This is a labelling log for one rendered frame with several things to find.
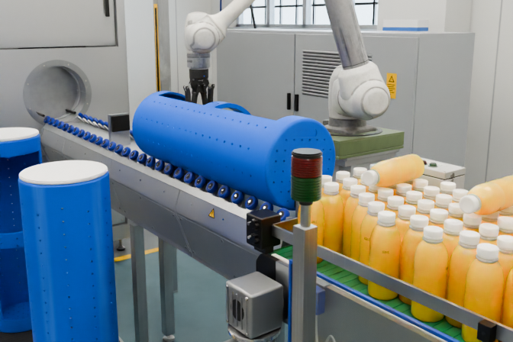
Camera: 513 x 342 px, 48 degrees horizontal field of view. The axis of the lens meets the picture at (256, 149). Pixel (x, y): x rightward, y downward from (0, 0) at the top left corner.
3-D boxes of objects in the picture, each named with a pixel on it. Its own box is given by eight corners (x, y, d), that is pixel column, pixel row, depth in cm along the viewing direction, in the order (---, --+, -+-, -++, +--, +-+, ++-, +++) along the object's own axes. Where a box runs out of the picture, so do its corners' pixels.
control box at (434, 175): (408, 185, 185) (410, 153, 183) (463, 200, 170) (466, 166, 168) (388, 190, 180) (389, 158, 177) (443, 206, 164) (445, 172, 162)
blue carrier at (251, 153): (189, 157, 252) (194, 91, 248) (330, 208, 184) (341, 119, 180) (129, 159, 234) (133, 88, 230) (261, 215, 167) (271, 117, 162)
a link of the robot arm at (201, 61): (182, 53, 223) (182, 69, 224) (194, 54, 216) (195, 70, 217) (201, 52, 229) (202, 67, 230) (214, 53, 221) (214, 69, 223)
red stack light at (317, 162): (307, 169, 122) (308, 150, 121) (328, 175, 117) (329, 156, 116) (284, 173, 118) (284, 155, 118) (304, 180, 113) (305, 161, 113)
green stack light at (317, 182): (307, 191, 123) (307, 169, 122) (327, 198, 118) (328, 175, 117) (284, 197, 119) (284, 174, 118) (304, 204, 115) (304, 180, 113)
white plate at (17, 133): (-45, 136, 246) (-45, 138, 246) (1, 141, 234) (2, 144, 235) (8, 125, 270) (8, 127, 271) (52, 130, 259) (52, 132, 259)
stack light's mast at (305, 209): (306, 218, 125) (308, 146, 121) (327, 226, 120) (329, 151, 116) (284, 224, 121) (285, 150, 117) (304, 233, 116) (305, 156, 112)
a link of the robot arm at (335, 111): (359, 114, 250) (360, 62, 246) (375, 119, 233) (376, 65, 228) (323, 114, 248) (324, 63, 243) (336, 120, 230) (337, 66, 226)
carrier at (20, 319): (-25, 324, 265) (21, 339, 253) (-47, 138, 246) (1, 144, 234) (24, 298, 290) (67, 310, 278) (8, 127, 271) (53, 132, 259)
